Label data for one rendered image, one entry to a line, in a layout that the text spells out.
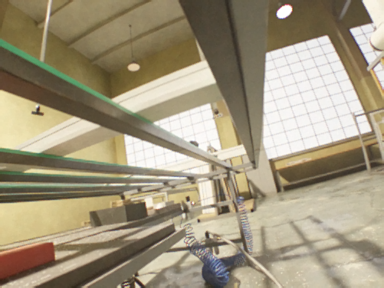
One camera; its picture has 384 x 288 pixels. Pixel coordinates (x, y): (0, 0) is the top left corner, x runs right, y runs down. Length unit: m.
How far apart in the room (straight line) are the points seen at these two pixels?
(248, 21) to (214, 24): 0.03
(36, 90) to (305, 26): 10.98
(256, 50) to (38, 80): 0.25
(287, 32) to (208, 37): 10.51
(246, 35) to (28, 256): 0.51
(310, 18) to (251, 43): 11.21
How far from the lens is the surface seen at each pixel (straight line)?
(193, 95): 0.40
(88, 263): 0.43
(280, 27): 10.88
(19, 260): 0.49
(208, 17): 0.20
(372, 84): 9.78
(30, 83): 0.28
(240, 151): 1.39
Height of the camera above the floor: 0.68
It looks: 13 degrees up
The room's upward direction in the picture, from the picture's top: 13 degrees counter-clockwise
